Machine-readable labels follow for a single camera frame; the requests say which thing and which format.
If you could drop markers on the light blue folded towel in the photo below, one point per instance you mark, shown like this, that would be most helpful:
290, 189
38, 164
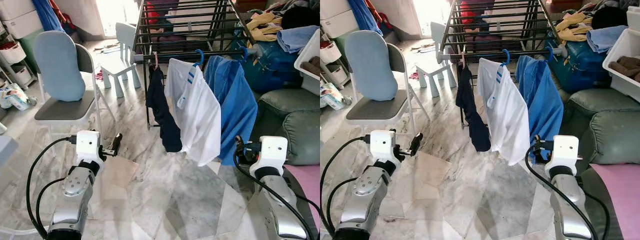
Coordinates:
605, 39
297, 39

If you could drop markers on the green leather sofa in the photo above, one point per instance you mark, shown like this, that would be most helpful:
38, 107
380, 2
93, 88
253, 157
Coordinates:
295, 125
610, 130

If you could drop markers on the black cloth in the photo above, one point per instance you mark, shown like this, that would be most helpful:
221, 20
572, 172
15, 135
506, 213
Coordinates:
610, 17
300, 17

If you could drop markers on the blue-grey cushion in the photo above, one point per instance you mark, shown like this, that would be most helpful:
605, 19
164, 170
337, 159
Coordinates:
60, 65
370, 65

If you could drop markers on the white printed bag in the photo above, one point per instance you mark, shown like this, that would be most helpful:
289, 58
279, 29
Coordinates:
332, 97
15, 97

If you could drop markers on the white shirt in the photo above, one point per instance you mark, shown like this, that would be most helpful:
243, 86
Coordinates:
507, 120
197, 120

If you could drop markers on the black metal drying rack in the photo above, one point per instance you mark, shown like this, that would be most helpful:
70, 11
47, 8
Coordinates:
442, 57
136, 58

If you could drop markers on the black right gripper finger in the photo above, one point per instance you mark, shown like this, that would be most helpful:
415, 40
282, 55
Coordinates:
537, 141
239, 142

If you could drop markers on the red garment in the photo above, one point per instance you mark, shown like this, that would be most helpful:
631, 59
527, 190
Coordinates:
466, 12
152, 12

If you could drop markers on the light blue child chair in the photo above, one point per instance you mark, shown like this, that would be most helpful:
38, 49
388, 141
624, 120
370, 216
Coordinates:
435, 70
120, 67

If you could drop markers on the pink clothes hanger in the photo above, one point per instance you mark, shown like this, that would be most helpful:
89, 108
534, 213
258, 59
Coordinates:
463, 62
156, 62

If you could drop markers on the blue plastic laundry basket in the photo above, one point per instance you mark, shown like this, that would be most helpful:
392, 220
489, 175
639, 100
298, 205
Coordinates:
580, 70
275, 70

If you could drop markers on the blue shirt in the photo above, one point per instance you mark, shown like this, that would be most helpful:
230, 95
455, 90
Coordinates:
237, 105
547, 105

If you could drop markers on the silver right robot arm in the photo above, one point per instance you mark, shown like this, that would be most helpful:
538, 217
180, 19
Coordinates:
280, 210
575, 210

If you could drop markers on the white plastic bin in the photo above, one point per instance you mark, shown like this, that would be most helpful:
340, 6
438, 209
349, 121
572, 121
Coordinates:
310, 47
625, 90

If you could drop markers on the navy garment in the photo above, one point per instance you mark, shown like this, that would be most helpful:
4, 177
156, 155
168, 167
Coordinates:
167, 125
477, 125

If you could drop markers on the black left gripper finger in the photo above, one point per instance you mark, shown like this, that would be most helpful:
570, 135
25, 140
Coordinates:
117, 142
416, 142

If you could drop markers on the grey folding chair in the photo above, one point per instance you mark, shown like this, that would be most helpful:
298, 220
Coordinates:
375, 107
65, 107

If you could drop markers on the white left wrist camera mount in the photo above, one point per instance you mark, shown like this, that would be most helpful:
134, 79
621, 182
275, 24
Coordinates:
382, 145
89, 145

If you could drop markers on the blue hanging cloth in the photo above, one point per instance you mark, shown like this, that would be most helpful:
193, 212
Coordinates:
362, 15
47, 15

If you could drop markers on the brown folded cloth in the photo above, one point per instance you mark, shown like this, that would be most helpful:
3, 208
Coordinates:
625, 67
311, 66

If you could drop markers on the white storage trolley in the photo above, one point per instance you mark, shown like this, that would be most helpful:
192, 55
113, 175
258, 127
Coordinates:
12, 52
330, 52

